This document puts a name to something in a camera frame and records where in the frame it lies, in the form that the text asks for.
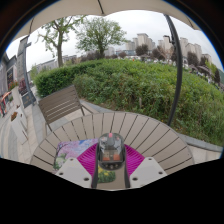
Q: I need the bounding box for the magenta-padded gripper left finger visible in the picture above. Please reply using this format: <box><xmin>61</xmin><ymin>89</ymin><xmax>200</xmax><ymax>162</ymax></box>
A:
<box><xmin>54</xmin><ymin>143</ymin><xmax>100</xmax><ymax>189</ymax></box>

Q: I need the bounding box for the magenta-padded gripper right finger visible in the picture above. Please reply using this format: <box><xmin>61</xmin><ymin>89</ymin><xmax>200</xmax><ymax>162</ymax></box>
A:
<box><xmin>123</xmin><ymin>143</ymin><xmax>168</xmax><ymax>189</ymax></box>

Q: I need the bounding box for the grey printed computer mouse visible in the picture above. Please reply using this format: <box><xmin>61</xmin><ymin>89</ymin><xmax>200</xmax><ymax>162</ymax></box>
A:
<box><xmin>97</xmin><ymin>132</ymin><xmax>126</xmax><ymax>171</ymax></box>

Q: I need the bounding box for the flower landscape print mouse pad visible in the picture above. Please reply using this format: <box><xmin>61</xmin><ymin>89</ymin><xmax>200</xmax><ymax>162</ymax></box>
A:
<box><xmin>53</xmin><ymin>138</ymin><xmax>117</xmax><ymax>184</ymax></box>

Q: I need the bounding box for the brown slatted outdoor chair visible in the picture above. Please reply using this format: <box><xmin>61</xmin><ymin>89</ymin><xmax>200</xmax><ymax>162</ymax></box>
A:
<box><xmin>37</xmin><ymin>84</ymin><xmax>98</xmax><ymax>133</ymax></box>

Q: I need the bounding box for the white planter box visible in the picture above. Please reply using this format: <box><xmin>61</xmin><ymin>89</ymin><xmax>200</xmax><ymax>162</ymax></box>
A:
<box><xmin>9</xmin><ymin>111</ymin><xmax>30</xmax><ymax>145</ymax></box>

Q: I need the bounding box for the green hedge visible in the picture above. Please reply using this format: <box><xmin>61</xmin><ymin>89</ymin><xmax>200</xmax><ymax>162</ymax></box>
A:
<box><xmin>33</xmin><ymin>59</ymin><xmax>224</xmax><ymax>148</ymax></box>

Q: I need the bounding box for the dark grey sign pillar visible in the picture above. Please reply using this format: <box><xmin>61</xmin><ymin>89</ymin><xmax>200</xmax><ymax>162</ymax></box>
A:
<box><xmin>16</xmin><ymin>35</ymin><xmax>37</xmax><ymax>108</ymax></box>

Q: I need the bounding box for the thin sparse tree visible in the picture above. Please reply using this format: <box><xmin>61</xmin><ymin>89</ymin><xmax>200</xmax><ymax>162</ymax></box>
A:
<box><xmin>37</xmin><ymin>14</ymin><xmax>86</xmax><ymax>68</ymax></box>

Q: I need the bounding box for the bushy round tree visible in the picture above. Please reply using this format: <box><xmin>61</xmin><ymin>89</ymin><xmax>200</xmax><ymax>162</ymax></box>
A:
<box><xmin>75</xmin><ymin>16</ymin><xmax>128</xmax><ymax>60</ymax></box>

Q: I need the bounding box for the beige patio umbrella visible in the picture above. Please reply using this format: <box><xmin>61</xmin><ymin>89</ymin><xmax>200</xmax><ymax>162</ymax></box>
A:
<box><xmin>13</xmin><ymin>0</ymin><xmax>201</xmax><ymax>127</ymax></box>

